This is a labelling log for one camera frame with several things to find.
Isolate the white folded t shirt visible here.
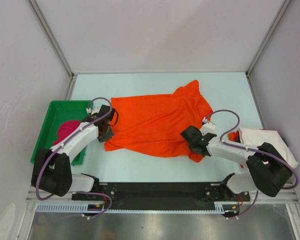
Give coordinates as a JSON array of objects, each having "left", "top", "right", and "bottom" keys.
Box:
[{"left": 238, "top": 127, "right": 299, "bottom": 169}]

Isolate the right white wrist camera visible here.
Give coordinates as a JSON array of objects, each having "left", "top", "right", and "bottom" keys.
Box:
[{"left": 200, "top": 121, "right": 216, "bottom": 132}]

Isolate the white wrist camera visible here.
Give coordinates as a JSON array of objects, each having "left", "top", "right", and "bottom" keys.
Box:
[
  {"left": 200, "top": 121, "right": 216, "bottom": 132},
  {"left": 86, "top": 107, "right": 100, "bottom": 115}
]

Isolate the orange folded shirt in stack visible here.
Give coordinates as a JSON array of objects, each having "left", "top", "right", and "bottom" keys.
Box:
[{"left": 227, "top": 130, "right": 241, "bottom": 143}]

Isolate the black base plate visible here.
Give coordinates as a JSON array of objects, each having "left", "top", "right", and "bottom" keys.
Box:
[{"left": 71, "top": 181, "right": 251, "bottom": 211}]

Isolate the aluminium rail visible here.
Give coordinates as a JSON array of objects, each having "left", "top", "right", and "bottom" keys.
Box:
[{"left": 26, "top": 182, "right": 298, "bottom": 204}]

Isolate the white cable duct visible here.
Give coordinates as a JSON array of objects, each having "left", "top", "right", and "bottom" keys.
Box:
[{"left": 36, "top": 202, "right": 229, "bottom": 214}]

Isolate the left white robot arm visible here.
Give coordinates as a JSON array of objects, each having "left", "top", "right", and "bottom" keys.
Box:
[{"left": 31, "top": 105, "right": 119, "bottom": 201}]

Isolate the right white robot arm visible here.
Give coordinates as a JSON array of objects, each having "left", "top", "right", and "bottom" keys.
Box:
[{"left": 180, "top": 125, "right": 294, "bottom": 201}]

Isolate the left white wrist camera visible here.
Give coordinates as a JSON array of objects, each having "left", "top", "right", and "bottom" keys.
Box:
[{"left": 86, "top": 107, "right": 100, "bottom": 115}]

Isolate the green plastic bin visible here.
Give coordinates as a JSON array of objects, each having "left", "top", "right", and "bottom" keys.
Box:
[{"left": 30, "top": 100, "right": 89, "bottom": 163}]

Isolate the orange t shirt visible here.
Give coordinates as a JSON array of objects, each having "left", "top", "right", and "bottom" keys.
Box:
[{"left": 104, "top": 80, "right": 213, "bottom": 163}]

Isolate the magenta t shirt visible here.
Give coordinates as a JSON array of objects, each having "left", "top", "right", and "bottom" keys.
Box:
[{"left": 53, "top": 120, "right": 81, "bottom": 145}]

